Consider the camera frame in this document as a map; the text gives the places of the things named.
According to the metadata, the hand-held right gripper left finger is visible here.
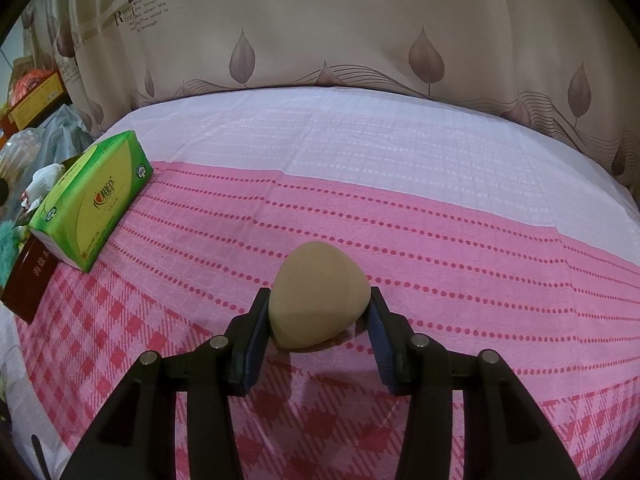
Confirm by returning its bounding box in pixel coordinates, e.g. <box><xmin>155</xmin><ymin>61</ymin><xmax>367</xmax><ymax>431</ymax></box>
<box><xmin>60</xmin><ymin>287</ymin><xmax>273</xmax><ymax>480</ymax></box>

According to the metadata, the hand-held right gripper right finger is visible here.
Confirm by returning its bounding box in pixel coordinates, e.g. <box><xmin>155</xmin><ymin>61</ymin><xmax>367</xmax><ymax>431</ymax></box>
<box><xmin>367</xmin><ymin>287</ymin><xmax>583</xmax><ymax>480</ymax></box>

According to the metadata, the beige makeup sponge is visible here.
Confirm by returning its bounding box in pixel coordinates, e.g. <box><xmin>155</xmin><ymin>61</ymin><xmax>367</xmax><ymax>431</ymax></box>
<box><xmin>270</xmin><ymin>241</ymin><xmax>372</xmax><ymax>352</ymax></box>

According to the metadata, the gold metal tin box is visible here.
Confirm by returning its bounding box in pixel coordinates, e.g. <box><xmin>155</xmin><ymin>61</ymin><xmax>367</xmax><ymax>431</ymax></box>
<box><xmin>0</xmin><ymin>157</ymin><xmax>83</xmax><ymax>324</ymax></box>

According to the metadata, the teal fluffy cloth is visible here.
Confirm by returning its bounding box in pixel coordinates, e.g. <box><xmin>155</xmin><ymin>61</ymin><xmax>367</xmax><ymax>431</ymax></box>
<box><xmin>0</xmin><ymin>222</ymin><xmax>32</xmax><ymax>283</ymax></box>

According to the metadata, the white printed ankle sock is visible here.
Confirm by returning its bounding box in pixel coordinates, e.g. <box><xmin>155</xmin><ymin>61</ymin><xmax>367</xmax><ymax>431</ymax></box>
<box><xmin>22</xmin><ymin>162</ymin><xmax>66</xmax><ymax>208</ymax></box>

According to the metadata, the pink checked bed sheet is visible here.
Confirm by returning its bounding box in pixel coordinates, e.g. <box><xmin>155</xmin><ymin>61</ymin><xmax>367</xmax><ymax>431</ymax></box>
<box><xmin>0</xmin><ymin>85</ymin><xmax>640</xmax><ymax>480</ymax></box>

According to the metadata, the green tissue pack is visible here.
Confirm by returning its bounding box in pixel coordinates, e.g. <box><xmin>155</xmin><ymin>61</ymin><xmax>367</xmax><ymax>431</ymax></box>
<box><xmin>28</xmin><ymin>130</ymin><xmax>154</xmax><ymax>274</ymax></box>

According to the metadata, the pale blue plastic bag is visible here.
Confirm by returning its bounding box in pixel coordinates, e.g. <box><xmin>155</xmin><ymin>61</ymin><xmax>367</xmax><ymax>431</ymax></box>
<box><xmin>40</xmin><ymin>104</ymin><xmax>96</xmax><ymax>161</ymax></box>

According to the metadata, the clear plastic bag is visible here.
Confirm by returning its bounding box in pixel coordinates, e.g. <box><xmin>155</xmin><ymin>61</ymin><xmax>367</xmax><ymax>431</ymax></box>
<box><xmin>0</xmin><ymin>129</ymin><xmax>47</xmax><ymax>181</ymax></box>

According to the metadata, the red box with yellow label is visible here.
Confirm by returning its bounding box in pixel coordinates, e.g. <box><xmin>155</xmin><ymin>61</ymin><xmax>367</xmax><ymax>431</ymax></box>
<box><xmin>0</xmin><ymin>70</ymin><xmax>68</xmax><ymax>133</ymax></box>

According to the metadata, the beige leaf print curtain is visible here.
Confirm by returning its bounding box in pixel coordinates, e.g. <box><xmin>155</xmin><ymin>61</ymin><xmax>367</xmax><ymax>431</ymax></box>
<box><xmin>20</xmin><ymin>0</ymin><xmax>640</xmax><ymax>191</ymax></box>

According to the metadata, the orange plastic bag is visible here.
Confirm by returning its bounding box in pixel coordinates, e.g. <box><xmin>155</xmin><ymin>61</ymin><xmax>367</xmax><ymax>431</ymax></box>
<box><xmin>10</xmin><ymin>70</ymin><xmax>51</xmax><ymax>106</ymax></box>

